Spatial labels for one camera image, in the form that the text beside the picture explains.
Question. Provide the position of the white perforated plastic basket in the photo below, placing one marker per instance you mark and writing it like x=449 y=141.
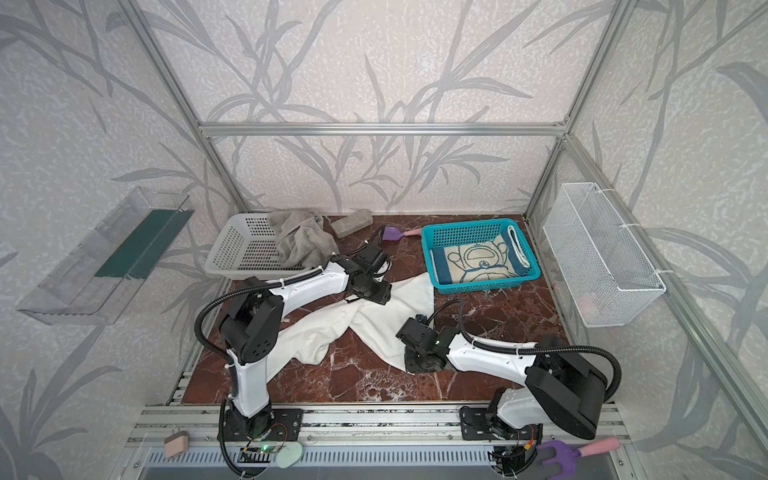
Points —
x=246 y=247

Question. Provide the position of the aluminium front rail frame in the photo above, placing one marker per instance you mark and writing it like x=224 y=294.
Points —
x=332 y=434

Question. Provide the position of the brown square block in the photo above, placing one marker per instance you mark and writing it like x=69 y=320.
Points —
x=176 y=444

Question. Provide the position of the grey sponge block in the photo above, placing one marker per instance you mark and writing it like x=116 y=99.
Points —
x=352 y=223

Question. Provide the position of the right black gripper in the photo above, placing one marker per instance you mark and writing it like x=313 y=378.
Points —
x=417 y=362

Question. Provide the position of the pale green oval disc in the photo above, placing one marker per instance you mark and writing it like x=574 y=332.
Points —
x=289 y=454

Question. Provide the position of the teal plastic basket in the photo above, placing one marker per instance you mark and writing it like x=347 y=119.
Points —
x=480 y=287

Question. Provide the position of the purple pink toy fork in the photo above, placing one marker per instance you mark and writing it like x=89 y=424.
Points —
x=566 y=457

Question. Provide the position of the purple pink toy spatula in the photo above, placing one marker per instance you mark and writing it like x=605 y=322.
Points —
x=393 y=234

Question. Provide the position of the grey towel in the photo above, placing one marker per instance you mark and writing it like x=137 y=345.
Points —
x=301 y=239

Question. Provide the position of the white wire mesh basket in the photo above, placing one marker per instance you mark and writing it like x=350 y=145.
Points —
x=608 y=274

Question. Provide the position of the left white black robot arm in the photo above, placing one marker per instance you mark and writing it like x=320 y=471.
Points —
x=250 y=330

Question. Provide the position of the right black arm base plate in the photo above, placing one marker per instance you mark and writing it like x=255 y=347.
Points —
x=479 y=424

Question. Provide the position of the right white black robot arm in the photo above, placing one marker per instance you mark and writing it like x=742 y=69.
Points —
x=564 y=384

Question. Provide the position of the clear acrylic wall shelf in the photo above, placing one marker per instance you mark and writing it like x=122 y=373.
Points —
x=96 y=282

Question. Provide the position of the white towel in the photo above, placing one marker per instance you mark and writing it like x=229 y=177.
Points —
x=308 y=339

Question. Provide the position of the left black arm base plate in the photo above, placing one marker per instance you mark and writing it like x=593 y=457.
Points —
x=280 y=425

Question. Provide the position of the blue beige Doraemon towel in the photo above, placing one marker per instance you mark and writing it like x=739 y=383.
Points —
x=480 y=258

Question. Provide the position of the small green circuit board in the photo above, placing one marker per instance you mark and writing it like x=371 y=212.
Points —
x=260 y=453

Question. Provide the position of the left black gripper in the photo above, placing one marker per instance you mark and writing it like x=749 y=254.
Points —
x=372 y=293

